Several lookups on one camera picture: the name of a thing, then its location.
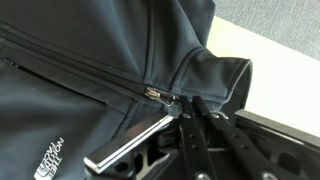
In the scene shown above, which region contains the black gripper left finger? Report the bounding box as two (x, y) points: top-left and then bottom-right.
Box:
(83, 95), (216, 180)

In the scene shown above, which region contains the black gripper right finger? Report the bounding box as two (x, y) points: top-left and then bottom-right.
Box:
(192, 95), (320, 180)

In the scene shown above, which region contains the silver zipper slider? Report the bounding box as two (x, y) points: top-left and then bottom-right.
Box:
(144, 86), (177, 107)

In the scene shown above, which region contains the black zip-up fleece jacket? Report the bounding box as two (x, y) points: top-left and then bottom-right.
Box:
(0, 0), (254, 180)

